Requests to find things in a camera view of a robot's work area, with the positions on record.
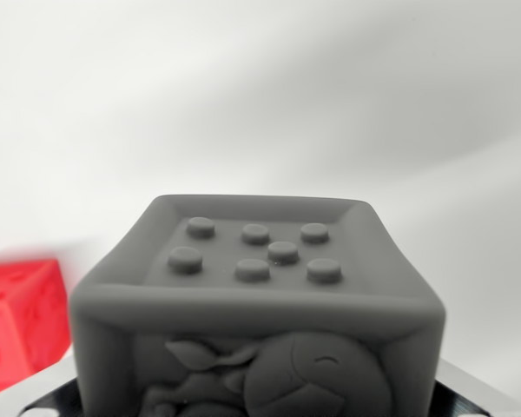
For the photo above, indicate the black-padded silver gripper right finger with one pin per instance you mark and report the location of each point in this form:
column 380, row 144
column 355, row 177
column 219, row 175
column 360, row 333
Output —
column 464, row 393

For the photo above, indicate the black-padded silver gripper left finger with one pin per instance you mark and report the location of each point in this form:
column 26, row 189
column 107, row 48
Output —
column 54, row 393

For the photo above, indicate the grey embossed rubber cube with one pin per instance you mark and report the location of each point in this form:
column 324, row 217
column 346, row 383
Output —
column 260, row 304

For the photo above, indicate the red embossed rubber cube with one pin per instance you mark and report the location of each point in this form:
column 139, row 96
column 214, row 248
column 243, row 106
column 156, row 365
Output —
column 21, row 317

